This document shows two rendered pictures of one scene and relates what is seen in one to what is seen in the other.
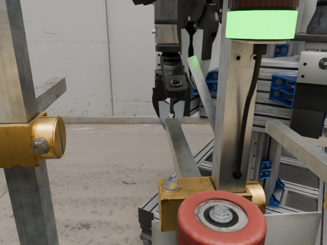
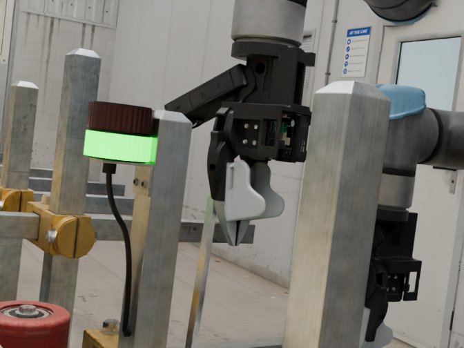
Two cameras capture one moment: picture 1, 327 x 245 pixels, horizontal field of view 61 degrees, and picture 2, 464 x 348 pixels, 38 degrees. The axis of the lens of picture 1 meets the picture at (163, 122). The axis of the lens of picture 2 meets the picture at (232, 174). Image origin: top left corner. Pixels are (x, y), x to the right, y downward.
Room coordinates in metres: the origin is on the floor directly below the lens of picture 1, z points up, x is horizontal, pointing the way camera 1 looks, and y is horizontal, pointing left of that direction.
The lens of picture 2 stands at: (0.07, -0.68, 1.09)
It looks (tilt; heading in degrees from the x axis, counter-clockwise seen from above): 3 degrees down; 62
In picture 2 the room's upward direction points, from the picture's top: 7 degrees clockwise
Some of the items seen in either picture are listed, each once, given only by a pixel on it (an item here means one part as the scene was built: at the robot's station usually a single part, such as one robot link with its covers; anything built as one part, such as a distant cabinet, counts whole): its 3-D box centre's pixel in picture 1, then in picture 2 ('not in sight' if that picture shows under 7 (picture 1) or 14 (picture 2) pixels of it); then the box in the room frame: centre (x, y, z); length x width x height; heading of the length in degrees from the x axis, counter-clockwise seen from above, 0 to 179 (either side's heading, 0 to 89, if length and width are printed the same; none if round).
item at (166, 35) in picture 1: (170, 35); (380, 190); (0.65, -0.01, 1.05); 0.08 x 0.08 x 0.05
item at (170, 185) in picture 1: (171, 183); (111, 326); (0.31, -0.01, 0.88); 0.02 x 0.02 x 0.01
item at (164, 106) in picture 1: (163, 114); not in sight; (0.65, 0.00, 0.86); 0.06 x 0.03 x 0.09; 5
